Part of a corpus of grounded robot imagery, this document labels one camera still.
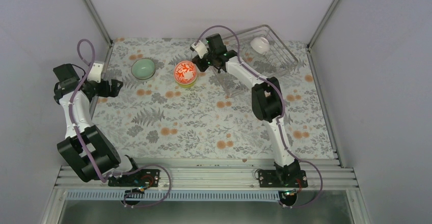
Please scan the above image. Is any pale green pink-base bowl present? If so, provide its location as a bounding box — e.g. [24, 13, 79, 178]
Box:
[131, 59, 156, 80]

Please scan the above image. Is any white bowl red rim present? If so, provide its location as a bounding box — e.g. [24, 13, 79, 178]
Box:
[174, 61, 198, 84]

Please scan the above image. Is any yellow bowl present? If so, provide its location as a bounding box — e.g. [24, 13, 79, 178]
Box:
[178, 82, 195, 88]

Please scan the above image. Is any plain white bowl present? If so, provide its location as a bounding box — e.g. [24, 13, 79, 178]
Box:
[250, 37, 270, 55]

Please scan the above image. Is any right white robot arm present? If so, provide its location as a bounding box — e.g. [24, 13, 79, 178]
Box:
[190, 34, 301, 187]

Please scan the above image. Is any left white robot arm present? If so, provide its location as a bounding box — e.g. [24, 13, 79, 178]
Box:
[53, 62, 142, 186]

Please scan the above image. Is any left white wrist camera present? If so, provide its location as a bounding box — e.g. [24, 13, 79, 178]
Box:
[87, 62, 104, 83]

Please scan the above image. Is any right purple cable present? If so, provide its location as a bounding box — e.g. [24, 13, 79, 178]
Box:
[194, 25, 323, 210]

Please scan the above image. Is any purple cable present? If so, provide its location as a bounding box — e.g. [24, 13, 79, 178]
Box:
[67, 39, 173, 210]
[194, 25, 323, 210]

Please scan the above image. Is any wire dish rack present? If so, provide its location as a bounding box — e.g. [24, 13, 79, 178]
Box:
[210, 24, 299, 97]

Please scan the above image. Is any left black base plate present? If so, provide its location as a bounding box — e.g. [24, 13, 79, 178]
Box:
[108, 169, 160, 188]

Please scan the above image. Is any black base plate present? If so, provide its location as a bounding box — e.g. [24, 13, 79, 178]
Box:
[108, 169, 160, 188]
[254, 169, 308, 188]

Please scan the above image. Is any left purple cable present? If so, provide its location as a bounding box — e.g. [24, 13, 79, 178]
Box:
[67, 39, 173, 210]

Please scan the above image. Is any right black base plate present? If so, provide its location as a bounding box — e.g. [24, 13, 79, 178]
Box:
[254, 169, 308, 188]

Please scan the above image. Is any aluminium mounting rail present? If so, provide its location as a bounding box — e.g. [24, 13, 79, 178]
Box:
[55, 164, 359, 190]

